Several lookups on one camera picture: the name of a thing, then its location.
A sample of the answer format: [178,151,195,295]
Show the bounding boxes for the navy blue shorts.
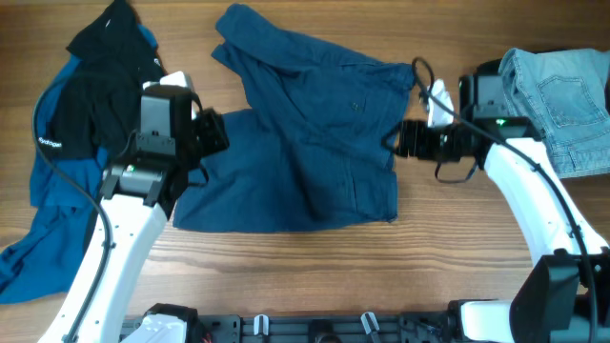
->
[173,4,414,233]

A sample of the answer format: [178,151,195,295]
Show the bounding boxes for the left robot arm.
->
[41,84,229,342]

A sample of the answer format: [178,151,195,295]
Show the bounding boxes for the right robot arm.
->
[382,78,609,342]

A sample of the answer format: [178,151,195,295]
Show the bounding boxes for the black folded garment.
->
[477,48,609,80]

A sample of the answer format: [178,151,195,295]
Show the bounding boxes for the light blue denim jeans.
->
[498,48,609,178]

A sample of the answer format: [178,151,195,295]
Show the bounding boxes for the blue t-shirt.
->
[0,23,161,306]

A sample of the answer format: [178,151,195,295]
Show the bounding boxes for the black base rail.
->
[121,304,458,343]

